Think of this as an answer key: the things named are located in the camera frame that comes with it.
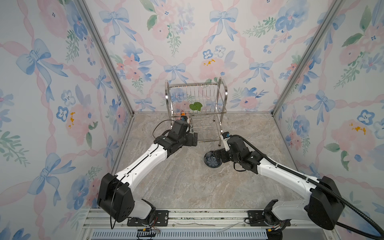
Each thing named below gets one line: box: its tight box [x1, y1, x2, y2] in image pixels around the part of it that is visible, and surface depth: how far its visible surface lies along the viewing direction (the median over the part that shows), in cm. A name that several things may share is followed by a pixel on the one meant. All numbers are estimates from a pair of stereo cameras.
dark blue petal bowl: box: [203, 150, 222, 168], surface depth 93 cm
